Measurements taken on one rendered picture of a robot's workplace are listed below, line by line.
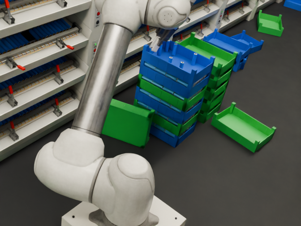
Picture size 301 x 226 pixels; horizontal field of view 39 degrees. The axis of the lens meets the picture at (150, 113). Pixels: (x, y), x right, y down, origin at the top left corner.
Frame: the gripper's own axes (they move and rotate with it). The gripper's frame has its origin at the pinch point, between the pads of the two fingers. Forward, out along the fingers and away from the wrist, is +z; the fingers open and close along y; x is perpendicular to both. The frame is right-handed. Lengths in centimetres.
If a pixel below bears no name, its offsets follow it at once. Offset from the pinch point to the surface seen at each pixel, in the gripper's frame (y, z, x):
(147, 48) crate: -0.2, 3.8, 3.4
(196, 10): 68, -13, -66
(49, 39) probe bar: 3, 18, 49
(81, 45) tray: 6.2, 16.5, 31.9
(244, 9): 109, -27, -144
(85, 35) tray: 9.4, 12.3, 30.7
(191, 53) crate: -3.6, -4.0, -19.3
